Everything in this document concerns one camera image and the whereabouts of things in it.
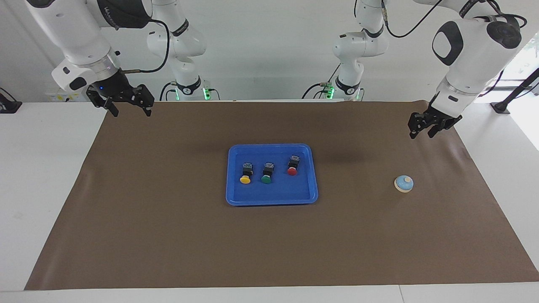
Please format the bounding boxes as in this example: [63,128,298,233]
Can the white box with yellow labels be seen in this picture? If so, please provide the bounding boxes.
[44,86,87,102]

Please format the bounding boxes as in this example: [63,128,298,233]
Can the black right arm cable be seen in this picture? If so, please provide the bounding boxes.
[119,17,170,74]

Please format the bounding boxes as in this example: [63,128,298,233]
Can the black stand with flat foot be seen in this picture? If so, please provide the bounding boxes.
[0,87,22,114]

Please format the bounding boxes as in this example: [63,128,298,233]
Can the black angled stand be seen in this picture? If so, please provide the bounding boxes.
[491,67,539,115]

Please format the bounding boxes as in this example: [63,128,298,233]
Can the black base cable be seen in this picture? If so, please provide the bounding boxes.
[301,63,339,100]
[159,81,179,101]

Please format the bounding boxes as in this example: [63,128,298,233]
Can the brown table mat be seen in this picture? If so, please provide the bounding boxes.
[24,100,539,291]

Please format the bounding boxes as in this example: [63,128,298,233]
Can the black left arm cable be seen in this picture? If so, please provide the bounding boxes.
[380,0,447,38]

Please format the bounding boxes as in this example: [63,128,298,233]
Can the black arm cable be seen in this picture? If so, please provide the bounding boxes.
[119,17,170,74]
[380,0,447,38]

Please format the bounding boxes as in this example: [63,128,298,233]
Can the bright window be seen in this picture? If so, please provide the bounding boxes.
[493,36,539,91]

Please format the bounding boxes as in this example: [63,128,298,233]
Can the light blue call bell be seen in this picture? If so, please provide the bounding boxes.
[394,175,414,193]

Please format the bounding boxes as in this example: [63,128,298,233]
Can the blue plastic tray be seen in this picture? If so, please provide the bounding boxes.
[226,144,319,207]

